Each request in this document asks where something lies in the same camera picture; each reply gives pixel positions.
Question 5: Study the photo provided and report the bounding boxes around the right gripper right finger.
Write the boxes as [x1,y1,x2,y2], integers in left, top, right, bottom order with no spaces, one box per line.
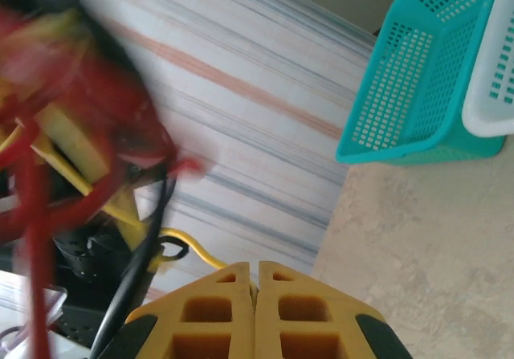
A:
[255,260,414,359]

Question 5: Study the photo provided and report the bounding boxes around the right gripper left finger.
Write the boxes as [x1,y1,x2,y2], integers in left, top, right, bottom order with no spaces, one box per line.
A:
[96,261,257,359]

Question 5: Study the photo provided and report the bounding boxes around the yellow cable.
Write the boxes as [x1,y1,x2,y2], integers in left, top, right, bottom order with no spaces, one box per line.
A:
[0,125,258,296]

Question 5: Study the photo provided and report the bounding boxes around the white plastic basket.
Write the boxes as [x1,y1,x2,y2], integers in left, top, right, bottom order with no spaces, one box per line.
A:
[461,0,514,138]

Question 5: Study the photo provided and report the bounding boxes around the teal plastic basket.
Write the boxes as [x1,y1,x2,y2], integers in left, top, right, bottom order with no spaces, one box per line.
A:
[335,0,506,165]

